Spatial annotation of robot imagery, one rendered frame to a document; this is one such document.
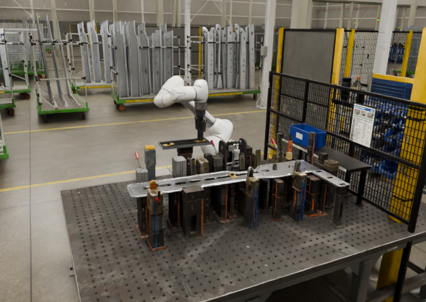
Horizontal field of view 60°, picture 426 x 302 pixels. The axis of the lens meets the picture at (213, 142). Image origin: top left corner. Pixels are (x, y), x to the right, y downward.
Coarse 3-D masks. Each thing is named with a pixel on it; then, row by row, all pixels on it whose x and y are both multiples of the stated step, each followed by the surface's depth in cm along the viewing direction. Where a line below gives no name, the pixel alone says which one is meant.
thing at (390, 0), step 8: (384, 0) 601; (392, 0) 592; (384, 8) 603; (392, 8) 597; (384, 16) 604; (392, 16) 602; (384, 24) 606; (392, 24) 607; (384, 32) 608; (384, 40) 609; (376, 48) 626; (384, 48) 614; (376, 56) 627; (384, 56) 619; (376, 64) 629; (384, 64) 624; (376, 72) 631; (384, 72) 629
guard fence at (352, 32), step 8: (352, 32) 595; (392, 32) 634; (400, 32) 642; (408, 32) 651; (416, 32) 660; (344, 40) 596; (352, 40) 599; (408, 40) 656; (352, 48) 608; (368, 48) 623; (408, 48) 660; (360, 56) 620; (344, 64) 609; (344, 72) 618; (368, 72) 638; (400, 72) 672
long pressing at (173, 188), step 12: (264, 168) 268; (288, 168) 269; (300, 168) 269; (312, 168) 270; (156, 180) 242; (168, 180) 243; (180, 180) 243; (192, 180) 244; (204, 180) 244; (216, 180) 245; (228, 180) 245; (240, 180) 246; (132, 192) 224; (144, 192) 225; (168, 192) 227
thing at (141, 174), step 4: (136, 168) 246; (140, 168) 246; (144, 168) 247; (136, 172) 243; (140, 172) 240; (144, 172) 241; (136, 176) 244; (140, 176) 240; (144, 176) 242; (136, 180) 246; (140, 180) 241; (144, 180) 243; (144, 188) 244; (148, 220) 252
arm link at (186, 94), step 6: (174, 90) 249; (180, 90) 249; (186, 90) 251; (192, 90) 254; (162, 96) 299; (168, 96) 294; (174, 96) 249; (180, 96) 248; (186, 96) 251; (192, 96) 254; (162, 102) 299; (168, 102) 295; (174, 102) 292; (180, 102) 252; (186, 102) 259
